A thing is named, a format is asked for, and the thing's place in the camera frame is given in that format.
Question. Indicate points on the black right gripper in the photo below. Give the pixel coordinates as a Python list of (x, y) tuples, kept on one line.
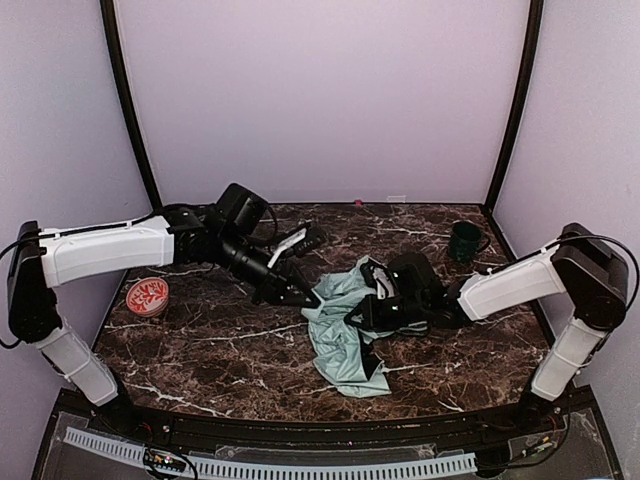
[(382, 305)]

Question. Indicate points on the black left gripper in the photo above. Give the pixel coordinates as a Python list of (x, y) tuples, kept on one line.
[(275, 282)]

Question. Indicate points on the mint and black folding umbrella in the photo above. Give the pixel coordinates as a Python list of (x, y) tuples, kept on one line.
[(343, 353)]

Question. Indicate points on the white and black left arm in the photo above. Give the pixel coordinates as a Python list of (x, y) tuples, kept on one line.
[(221, 233)]

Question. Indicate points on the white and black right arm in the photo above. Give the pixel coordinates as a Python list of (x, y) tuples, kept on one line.
[(599, 274)]

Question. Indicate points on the dark green marbled mug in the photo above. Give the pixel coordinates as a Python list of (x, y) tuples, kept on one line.
[(466, 241)]

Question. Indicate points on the red patterned round bowl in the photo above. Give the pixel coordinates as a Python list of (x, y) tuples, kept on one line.
[(148, 297)]

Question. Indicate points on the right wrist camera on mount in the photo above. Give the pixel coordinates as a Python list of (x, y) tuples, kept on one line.
[(378, 277)]

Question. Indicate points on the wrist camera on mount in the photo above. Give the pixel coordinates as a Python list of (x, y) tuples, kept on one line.
[(302, 240), (378, 277)]

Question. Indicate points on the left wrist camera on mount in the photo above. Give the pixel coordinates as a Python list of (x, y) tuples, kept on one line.
[(302, 240)]

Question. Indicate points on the grey slotted cable duct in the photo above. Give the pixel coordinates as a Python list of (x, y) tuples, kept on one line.
[(247, 463)]

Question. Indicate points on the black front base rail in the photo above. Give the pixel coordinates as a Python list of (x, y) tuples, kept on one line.
[(487, 429)]

